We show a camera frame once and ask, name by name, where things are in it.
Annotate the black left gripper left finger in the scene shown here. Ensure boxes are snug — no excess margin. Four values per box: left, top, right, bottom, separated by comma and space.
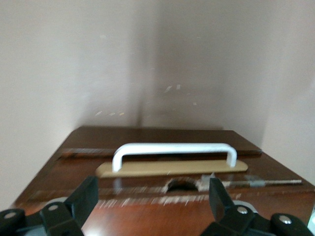
0, 175, 99, 236

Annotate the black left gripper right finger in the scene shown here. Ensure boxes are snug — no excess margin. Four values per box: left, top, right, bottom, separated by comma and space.
201, 177, 314, 236

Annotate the dark brown wooden cabinet box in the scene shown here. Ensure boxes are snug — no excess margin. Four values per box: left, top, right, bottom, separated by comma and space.
11, 126, 315, 236

